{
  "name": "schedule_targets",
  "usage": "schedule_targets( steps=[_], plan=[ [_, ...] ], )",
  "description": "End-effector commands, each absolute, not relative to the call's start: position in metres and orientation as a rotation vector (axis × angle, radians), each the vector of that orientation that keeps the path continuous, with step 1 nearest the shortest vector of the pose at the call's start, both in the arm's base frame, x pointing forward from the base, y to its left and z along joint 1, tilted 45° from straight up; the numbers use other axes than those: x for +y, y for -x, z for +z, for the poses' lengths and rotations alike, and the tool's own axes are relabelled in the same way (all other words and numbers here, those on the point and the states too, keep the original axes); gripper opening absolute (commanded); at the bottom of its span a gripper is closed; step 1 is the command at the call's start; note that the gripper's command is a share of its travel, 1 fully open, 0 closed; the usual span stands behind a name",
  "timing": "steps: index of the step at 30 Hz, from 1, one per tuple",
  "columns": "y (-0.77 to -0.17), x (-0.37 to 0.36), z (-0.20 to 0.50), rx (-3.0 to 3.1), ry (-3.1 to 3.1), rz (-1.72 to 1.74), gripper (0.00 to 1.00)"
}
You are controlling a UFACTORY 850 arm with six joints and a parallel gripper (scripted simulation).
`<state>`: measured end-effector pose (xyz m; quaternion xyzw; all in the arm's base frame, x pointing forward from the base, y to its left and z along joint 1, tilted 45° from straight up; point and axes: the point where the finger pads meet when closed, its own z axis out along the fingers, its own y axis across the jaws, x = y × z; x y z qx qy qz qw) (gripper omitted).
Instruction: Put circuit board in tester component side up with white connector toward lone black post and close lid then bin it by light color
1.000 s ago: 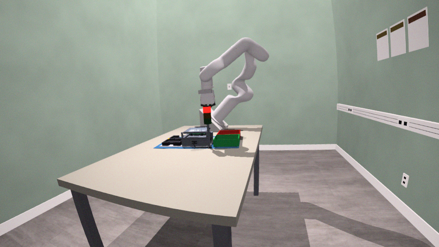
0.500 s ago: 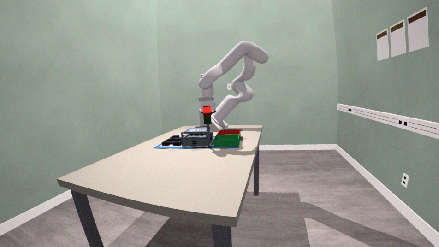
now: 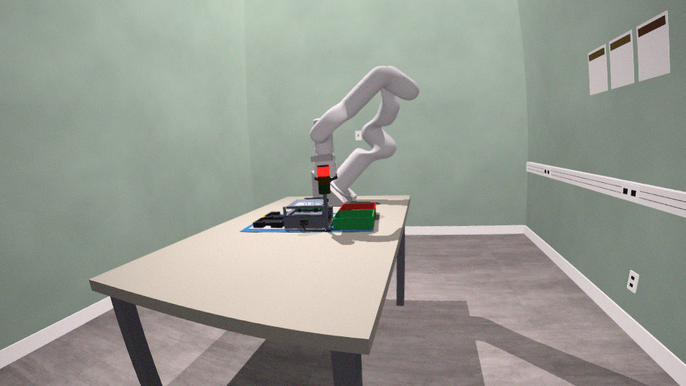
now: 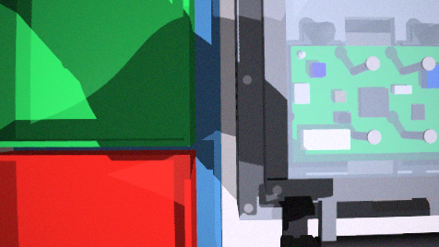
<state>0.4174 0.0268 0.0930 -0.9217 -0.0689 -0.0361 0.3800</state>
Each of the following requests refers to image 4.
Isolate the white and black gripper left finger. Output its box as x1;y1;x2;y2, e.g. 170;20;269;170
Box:
280;235;302;247

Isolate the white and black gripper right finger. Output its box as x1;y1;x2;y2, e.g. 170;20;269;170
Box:
297;235;321;247

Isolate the red bin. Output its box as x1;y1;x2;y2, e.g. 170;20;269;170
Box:
0;150;197;247

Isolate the green bin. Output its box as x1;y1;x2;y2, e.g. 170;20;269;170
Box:
0;0;196;147

